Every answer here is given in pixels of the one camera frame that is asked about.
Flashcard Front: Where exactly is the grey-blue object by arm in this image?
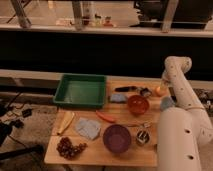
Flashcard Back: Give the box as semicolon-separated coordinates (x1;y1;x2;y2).
160;97;175;111

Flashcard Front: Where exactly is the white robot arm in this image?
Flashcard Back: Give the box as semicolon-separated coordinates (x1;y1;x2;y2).
157;56;213;171

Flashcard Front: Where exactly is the orange apple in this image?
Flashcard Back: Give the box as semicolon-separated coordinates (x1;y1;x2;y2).
155;86;167;97

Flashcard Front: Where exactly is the blue-grey sponge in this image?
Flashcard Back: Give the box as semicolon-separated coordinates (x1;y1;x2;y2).
109;93;127;103

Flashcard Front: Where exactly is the orange carrot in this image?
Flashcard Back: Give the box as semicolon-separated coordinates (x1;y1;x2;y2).
96;111;116;123

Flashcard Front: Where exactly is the green plastic tray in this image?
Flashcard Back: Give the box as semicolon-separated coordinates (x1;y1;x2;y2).
53;74;106;109

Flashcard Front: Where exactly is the orange bowl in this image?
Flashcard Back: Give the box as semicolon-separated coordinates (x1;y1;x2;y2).
127;95;150;116

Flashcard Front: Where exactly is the dark crumpled object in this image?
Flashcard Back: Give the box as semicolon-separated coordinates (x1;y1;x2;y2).
139;88;152;98

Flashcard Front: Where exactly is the light blue cloth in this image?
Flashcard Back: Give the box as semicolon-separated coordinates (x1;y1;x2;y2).
75;118;101;140

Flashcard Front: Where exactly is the yellow banana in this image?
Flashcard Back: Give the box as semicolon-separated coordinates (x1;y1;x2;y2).
57;111;75;135

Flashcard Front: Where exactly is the purple bowl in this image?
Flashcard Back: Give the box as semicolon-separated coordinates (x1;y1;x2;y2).
103;124;132;154

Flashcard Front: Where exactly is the metal fork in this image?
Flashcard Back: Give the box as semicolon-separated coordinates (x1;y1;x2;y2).
126;122;151;128

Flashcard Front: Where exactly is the small metal cup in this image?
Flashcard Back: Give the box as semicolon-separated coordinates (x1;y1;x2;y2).
136;130;150;146

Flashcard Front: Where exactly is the bunch of red grapes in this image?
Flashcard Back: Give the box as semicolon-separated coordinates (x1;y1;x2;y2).
56;137;87;160

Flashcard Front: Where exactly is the black handled knife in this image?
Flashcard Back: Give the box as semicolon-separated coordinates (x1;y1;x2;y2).
115;86;138;92

